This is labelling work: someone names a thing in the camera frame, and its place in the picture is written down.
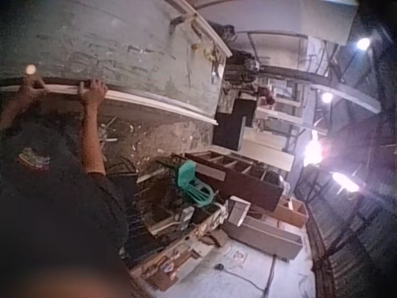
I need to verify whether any person's right hand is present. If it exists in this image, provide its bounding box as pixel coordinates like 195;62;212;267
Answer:
78;79;109;106

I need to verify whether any person's left hand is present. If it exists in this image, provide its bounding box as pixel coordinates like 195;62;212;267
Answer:
18;74;47;101

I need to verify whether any white-edged plywood board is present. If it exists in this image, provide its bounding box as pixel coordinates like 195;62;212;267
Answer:
0;83;220;127

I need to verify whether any grey worn workbench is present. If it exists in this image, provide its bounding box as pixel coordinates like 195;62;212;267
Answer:
0;0;234;119

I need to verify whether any green plastic chair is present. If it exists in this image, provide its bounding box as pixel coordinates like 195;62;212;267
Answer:
174;160;217;209

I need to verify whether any black cabinet box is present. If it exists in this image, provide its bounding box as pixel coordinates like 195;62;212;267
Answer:
213;97;259;152

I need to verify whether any dark brown shelf cabinet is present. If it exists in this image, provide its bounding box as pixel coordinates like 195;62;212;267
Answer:
184;150;285;212

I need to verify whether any heap of wood scraps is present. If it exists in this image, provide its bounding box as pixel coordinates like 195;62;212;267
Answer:
126;198;231;291

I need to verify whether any white laminated board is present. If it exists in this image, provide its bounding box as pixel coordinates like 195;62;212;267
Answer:
238;135;295;172

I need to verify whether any small white box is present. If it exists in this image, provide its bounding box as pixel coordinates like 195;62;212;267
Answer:
227;199;252;227

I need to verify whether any printed paper sheet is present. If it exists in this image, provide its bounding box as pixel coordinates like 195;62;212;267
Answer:
227;247;249;265

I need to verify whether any long grey wooden box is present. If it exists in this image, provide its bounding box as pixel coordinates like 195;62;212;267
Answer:
221;215;304;261

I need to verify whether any light wooden open box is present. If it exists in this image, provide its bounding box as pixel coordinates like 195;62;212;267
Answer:
272;196;310;230

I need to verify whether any black wire frame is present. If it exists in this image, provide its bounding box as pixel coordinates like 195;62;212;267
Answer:
122;155;187;249

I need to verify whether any black power cable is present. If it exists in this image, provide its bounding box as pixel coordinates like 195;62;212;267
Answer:
213;253;277;296

